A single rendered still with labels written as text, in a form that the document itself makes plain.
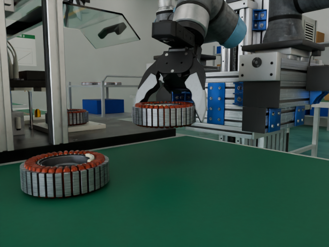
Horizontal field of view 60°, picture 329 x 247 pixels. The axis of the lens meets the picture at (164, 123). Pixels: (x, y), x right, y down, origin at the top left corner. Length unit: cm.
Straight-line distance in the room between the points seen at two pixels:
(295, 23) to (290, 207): 88
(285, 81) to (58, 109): 75
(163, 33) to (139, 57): 715
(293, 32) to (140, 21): 680
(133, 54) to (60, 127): 697
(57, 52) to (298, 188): 48
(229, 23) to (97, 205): 50
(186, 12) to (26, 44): 587
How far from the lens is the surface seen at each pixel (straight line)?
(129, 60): 743
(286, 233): 30
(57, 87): 60
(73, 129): 75
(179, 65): 54
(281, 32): 113
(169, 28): 49
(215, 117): 125
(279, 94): 101
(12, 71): 79
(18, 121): 73
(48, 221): 32
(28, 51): 638
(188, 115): 47
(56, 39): 61
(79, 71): 673
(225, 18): 69
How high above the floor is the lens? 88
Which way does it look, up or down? 7 degrees down
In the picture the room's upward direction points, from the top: straight up
